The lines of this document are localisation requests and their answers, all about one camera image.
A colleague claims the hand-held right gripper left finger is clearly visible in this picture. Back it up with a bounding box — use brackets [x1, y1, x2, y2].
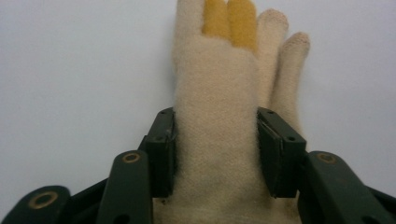
[138, 106, 179, 199]

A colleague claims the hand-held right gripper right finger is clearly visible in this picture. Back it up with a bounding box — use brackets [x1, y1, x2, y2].
[256, 106, 308, 200]

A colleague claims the beige glove with orange fingers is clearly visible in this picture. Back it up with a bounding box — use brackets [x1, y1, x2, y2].
[151, 0, 312, 224]

